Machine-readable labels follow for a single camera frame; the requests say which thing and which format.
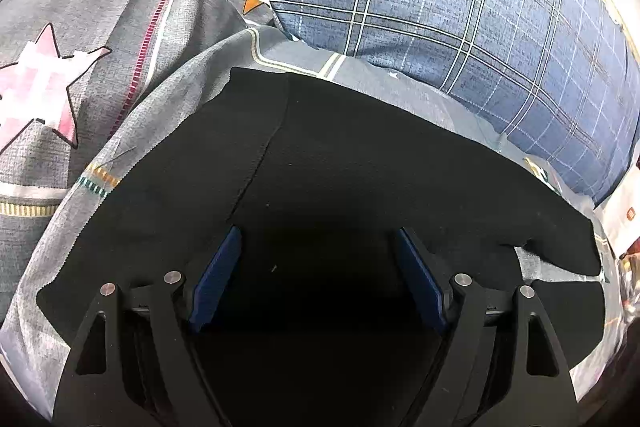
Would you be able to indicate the blue plaid pillow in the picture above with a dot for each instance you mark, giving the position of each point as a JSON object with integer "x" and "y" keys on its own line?
{"x": 450, "y": 7}

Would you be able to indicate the white printed packet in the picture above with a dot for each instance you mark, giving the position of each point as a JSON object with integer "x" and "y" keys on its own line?
{"x": 625, "y": 207}

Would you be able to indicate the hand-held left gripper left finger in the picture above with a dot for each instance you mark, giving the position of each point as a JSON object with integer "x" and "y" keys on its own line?
{"x": 219, "y": 279}

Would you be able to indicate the grey star-print bedsheet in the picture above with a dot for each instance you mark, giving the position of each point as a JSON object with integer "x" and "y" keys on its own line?
{"x": 165, "y": 32}

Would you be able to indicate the black pants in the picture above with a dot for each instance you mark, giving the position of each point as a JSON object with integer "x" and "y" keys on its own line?
{"x": 350, "y": 157}

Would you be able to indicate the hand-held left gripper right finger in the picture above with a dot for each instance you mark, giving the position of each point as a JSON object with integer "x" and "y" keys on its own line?
{"x": 417, "y": 279}

